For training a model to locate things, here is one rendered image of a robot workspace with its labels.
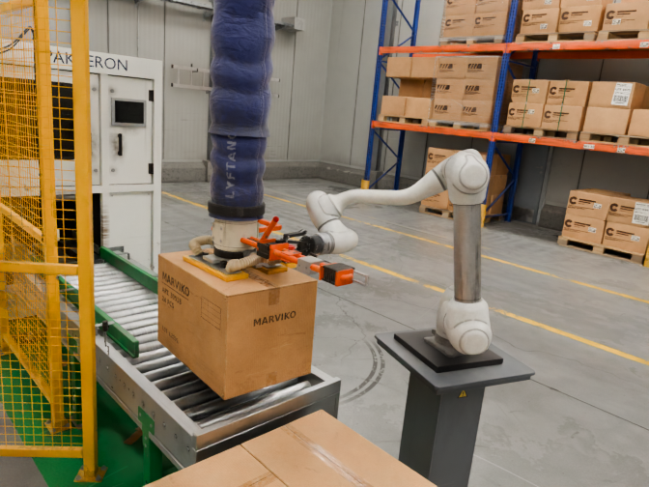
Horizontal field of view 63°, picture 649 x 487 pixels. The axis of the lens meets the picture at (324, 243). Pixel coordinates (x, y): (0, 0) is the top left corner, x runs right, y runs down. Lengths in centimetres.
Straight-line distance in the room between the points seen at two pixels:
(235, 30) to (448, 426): 179
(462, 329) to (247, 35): 131
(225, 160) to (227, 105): 20
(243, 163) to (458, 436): 147
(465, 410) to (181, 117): 997
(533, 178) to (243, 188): 885
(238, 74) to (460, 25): 826
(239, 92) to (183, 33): 973
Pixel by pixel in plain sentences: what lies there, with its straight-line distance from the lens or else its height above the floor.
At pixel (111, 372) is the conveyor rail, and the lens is 259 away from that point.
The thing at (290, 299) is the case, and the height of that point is 102.
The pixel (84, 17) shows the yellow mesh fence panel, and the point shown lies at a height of 197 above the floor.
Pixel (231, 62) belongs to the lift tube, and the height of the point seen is 186.
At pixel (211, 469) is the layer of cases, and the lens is 194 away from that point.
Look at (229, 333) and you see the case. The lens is 192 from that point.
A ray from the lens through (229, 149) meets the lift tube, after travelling 203.
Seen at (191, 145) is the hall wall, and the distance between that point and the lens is 1182.
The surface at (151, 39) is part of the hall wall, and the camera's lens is 1139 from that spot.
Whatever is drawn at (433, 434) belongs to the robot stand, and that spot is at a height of 43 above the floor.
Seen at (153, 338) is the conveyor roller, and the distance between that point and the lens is 285.
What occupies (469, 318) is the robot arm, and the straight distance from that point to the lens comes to 207.
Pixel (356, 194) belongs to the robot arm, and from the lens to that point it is 219.
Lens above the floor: 172
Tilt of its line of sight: 14 degrees down
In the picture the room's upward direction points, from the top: 5 degrees clockwise
